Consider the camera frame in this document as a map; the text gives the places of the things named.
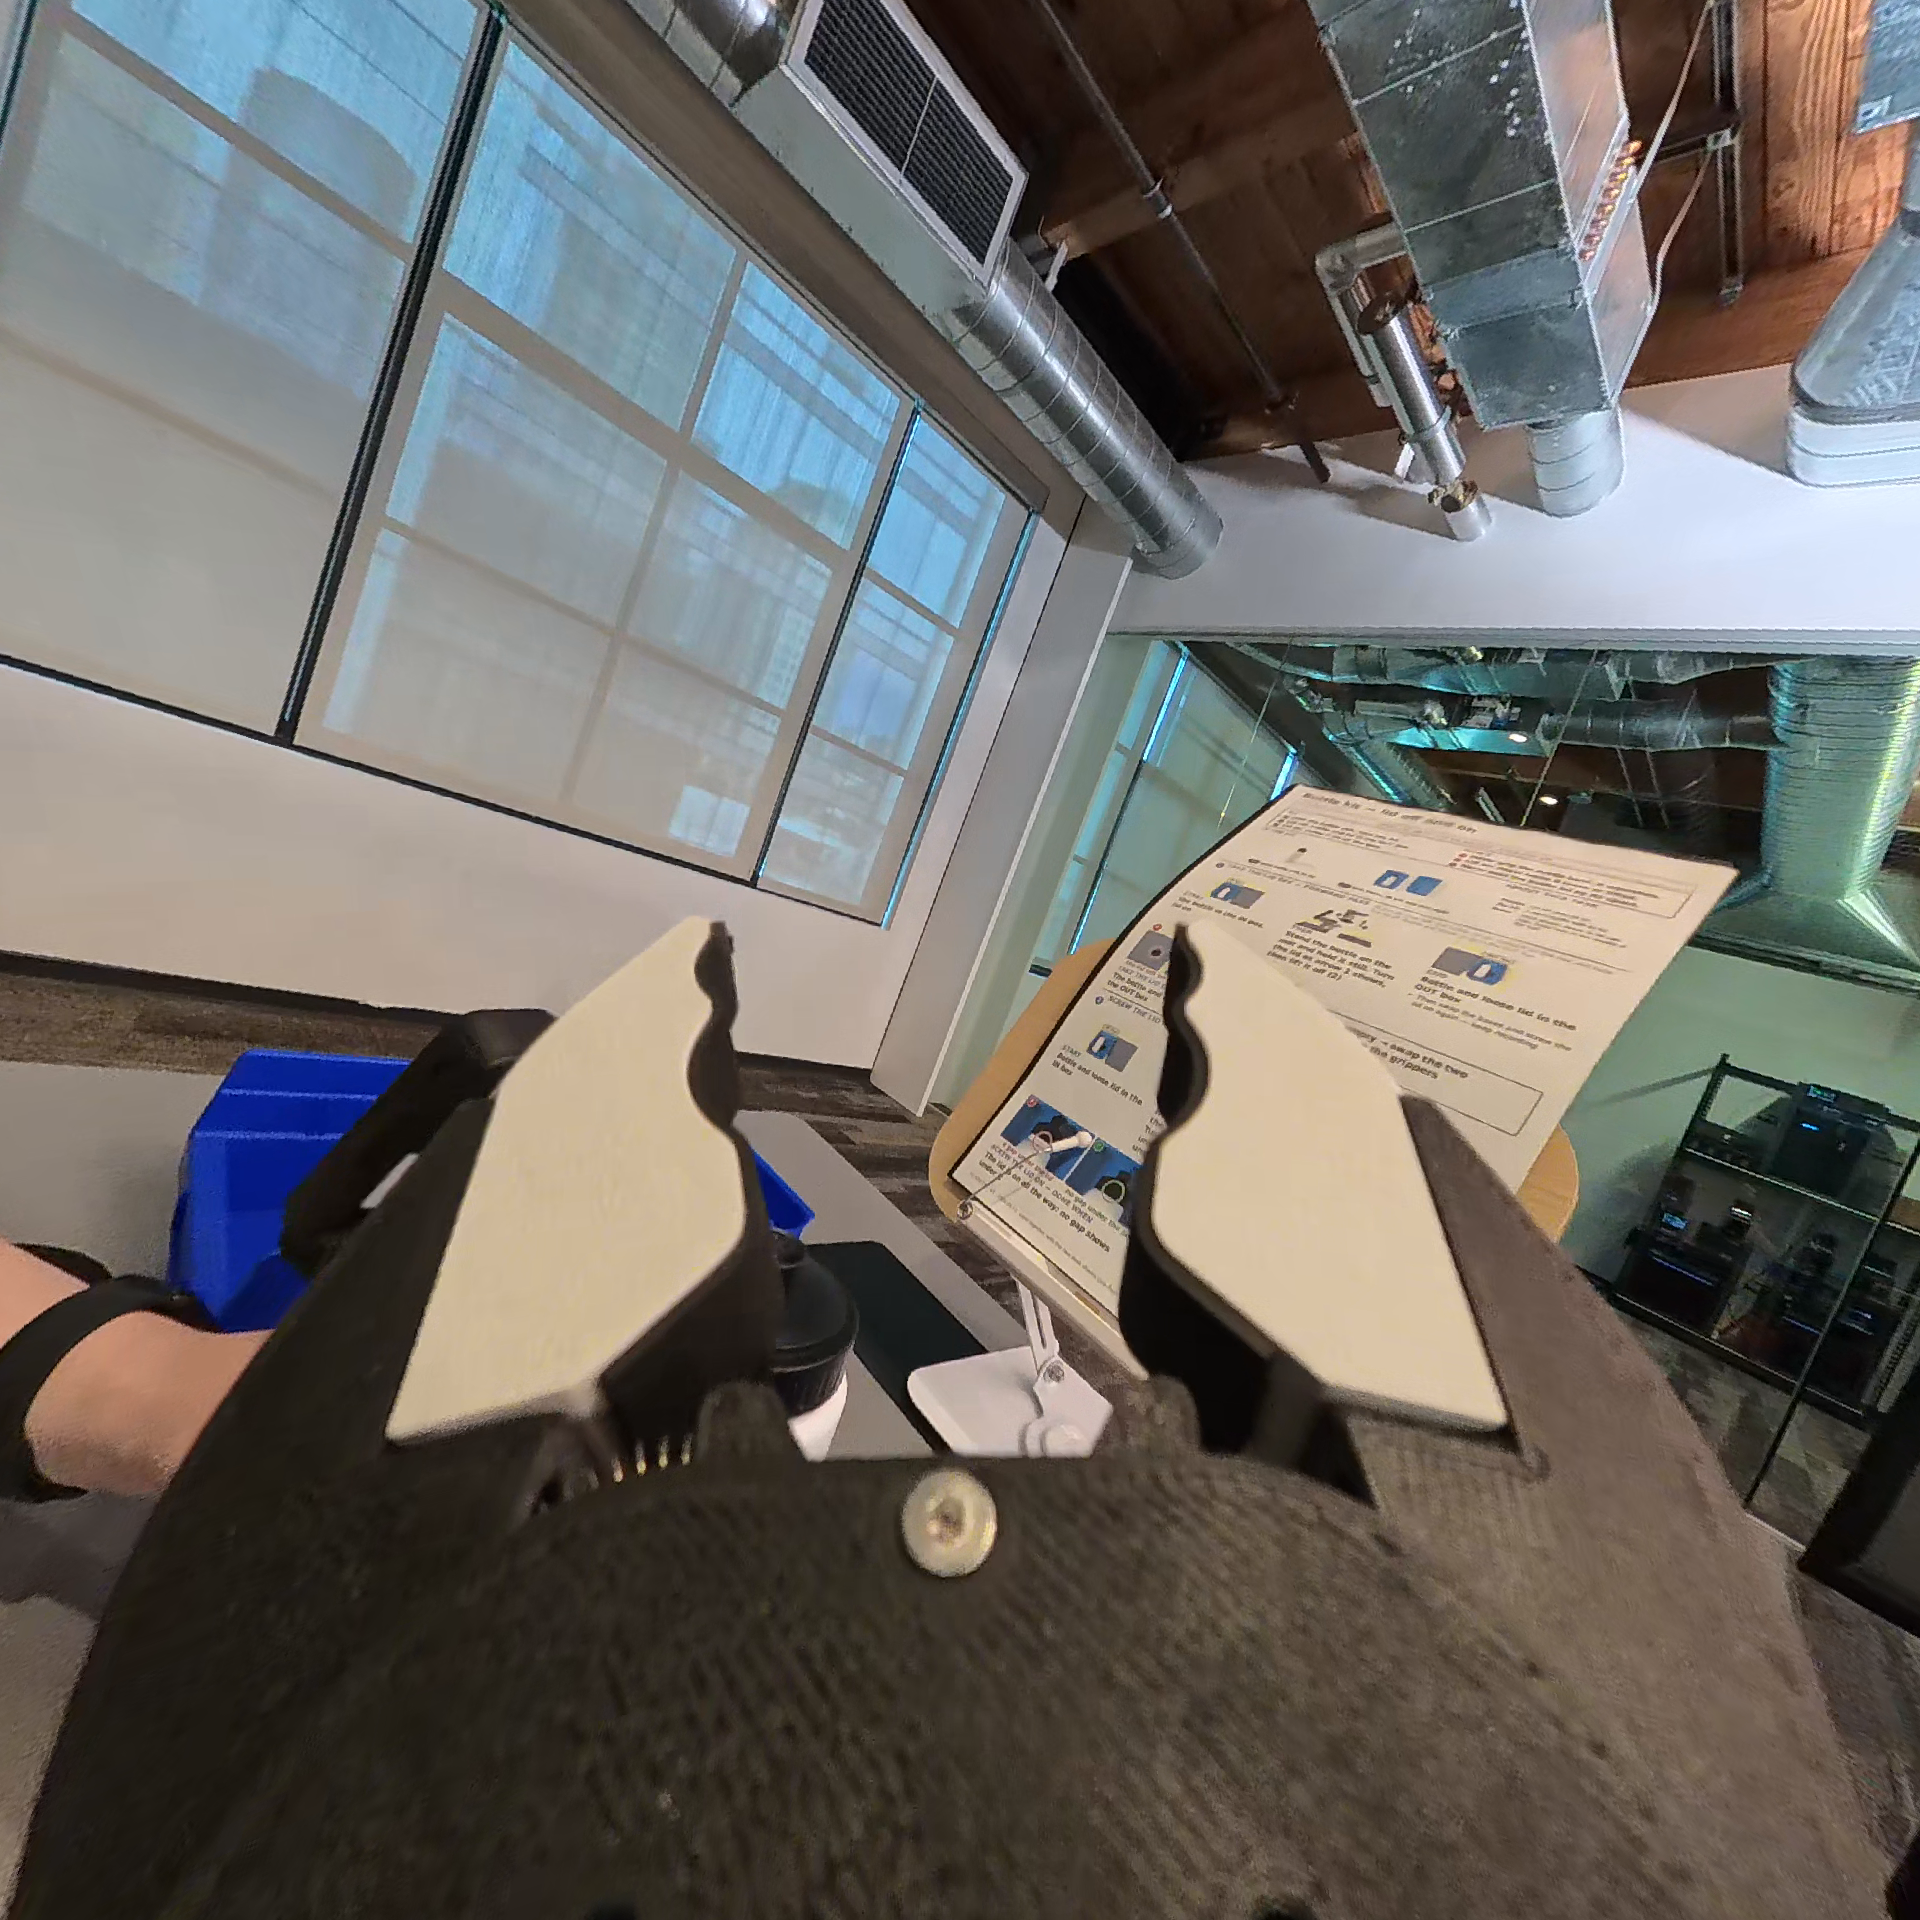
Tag black bottle lid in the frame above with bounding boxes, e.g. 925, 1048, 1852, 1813
772, 1236, 859, 1404

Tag white air vent grille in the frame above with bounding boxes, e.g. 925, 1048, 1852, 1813
742, 0, 1033, 289

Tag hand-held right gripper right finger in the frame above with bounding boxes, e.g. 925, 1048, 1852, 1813
1118, 921, 1508, 1456

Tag rectangular sheet metal duct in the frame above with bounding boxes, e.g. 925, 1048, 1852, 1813
1305, 0, 1660, 520

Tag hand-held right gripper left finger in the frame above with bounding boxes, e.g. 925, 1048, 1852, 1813
385, 920, 789, 1449

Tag grey tapered duct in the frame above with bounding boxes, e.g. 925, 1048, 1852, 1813
1785, 195, 1920, 490

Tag silver spiral air duct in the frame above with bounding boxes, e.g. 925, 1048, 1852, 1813
622, 0, 1226, 578

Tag blue plastic storage bin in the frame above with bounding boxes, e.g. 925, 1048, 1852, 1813
164, 1050, 819, 1335

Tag large silver spiral duct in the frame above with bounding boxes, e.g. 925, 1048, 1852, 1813
1703, 660, 1920, 977

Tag black desk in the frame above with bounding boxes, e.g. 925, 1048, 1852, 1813
1797, 1401, 1920, 1642

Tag insulated silver pipe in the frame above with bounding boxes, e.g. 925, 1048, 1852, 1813
1316, 240, 1500, 543

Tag black wire shelf rack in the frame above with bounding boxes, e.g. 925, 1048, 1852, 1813
1612, 1055, 1920, 1420

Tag person's left hand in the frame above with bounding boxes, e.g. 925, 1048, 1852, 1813
29, 1320, 271, 1498

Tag black rectangular table pad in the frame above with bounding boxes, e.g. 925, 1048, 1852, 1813
817, 1241, 993, 1389

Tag printed instruction sheet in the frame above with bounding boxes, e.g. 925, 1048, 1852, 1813
951, 785, 1741, 1322

